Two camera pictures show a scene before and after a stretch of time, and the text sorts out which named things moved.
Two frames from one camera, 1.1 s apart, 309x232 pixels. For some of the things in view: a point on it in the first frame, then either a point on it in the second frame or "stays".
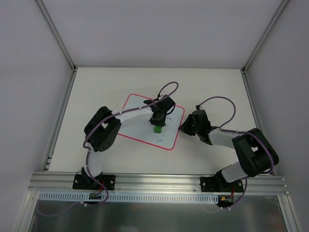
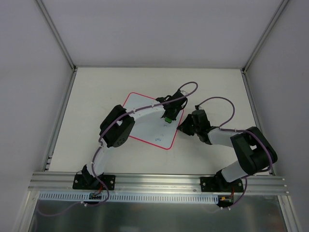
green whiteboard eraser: (158, 129) → (168, 120)
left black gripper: (157, 121) → (170, 114)
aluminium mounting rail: (155, 183) stays
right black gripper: (189, 124) stays
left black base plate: (86, 181) stays
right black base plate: (207, 184) stays
